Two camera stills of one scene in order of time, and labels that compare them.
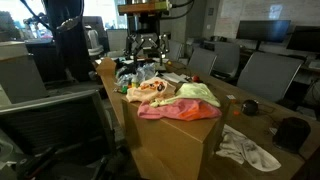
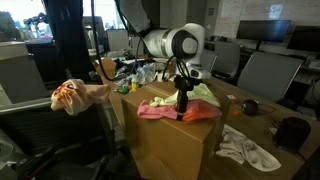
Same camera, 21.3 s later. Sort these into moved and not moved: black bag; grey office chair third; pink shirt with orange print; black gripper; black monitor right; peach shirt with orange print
Moved: peach shirt with orange print; black gripper
Not moved: pink shirt with orange print; black monitor right; grey office chair third; black bag
